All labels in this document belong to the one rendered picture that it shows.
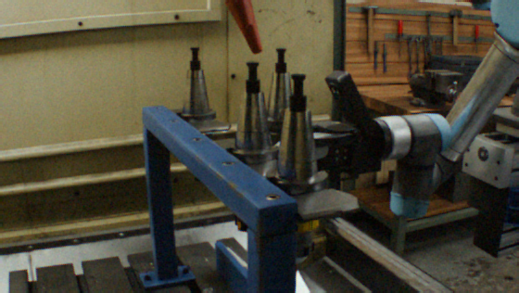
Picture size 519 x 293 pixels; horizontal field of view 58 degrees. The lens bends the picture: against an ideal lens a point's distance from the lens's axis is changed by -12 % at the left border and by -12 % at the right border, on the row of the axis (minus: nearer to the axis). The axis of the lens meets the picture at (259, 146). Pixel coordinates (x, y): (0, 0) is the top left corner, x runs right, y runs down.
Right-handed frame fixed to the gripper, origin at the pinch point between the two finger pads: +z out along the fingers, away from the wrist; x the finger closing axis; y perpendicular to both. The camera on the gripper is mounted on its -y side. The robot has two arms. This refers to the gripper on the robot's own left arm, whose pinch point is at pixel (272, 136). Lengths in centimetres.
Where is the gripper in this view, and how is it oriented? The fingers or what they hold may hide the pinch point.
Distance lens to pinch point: 79.4
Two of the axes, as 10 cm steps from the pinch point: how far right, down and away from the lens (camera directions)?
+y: -0.2, 9.7, 2.5
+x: -4.2, -2.4, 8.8
